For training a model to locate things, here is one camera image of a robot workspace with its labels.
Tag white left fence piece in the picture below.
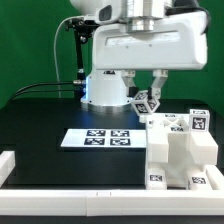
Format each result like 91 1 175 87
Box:
0 151 15 187

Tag white tagged cube nut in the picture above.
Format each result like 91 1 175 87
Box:
189 109 210 132

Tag white fiducial tag sheet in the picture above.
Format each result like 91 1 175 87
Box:
61 129 146 148

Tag white chair back frame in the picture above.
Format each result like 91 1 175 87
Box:
139 113 218 165

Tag white front fence bar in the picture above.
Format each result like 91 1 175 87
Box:
0 190 224 216

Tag black cables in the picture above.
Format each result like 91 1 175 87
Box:
8 79 87 103

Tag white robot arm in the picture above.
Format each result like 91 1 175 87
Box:
70 0 210 108

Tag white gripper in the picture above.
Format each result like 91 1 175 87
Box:
92 11 207 99

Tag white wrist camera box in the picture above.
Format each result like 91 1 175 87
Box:
95 0 123 24

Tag white chair seat tray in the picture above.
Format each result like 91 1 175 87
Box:
146 133 208 188

